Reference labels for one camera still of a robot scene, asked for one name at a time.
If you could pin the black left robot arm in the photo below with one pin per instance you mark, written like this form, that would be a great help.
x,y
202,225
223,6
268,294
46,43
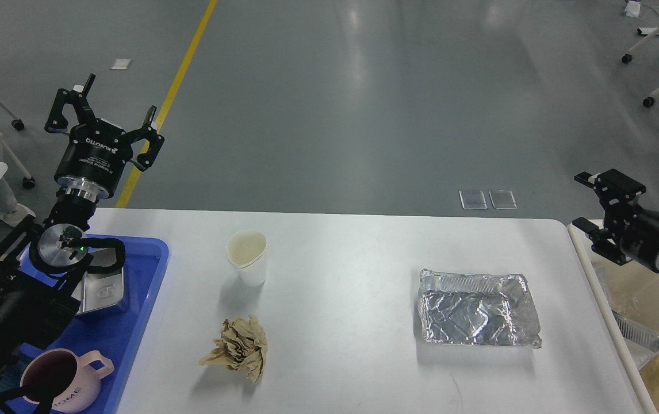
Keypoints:
x,y
42,264

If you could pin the crumpled brown paper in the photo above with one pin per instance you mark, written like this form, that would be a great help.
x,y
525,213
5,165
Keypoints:
x,y
241,347

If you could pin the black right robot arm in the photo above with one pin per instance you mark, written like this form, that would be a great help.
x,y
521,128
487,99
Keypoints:
x,y
629,231

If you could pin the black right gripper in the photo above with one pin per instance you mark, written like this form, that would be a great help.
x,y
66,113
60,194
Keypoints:
x,y
634,230

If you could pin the pink ceramic mug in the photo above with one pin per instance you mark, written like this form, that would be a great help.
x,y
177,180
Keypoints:
x,y
69,383

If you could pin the aluminium foil container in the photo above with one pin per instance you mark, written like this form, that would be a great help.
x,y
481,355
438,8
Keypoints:
x,y
477,310

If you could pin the stainless steel rectangular tray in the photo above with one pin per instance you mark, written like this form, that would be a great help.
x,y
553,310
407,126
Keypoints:
x,y
102,294

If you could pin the white paper cup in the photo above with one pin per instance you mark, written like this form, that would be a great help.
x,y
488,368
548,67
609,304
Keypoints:
x,y
247,253

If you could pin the clear floor plate right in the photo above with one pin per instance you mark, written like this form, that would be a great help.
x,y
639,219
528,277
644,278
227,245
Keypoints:
x,y
503,199

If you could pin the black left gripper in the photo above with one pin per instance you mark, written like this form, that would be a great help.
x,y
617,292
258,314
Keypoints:
x,y
94,158

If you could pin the clear floor plate left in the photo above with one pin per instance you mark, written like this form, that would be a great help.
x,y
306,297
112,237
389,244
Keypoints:
x,y
473,200

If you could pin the foil container in bin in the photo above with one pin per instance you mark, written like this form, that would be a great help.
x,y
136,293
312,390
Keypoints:
x,y
642,342

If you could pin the clear floor plate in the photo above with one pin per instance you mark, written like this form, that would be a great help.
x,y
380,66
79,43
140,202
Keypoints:
x,y
473,200
503,199

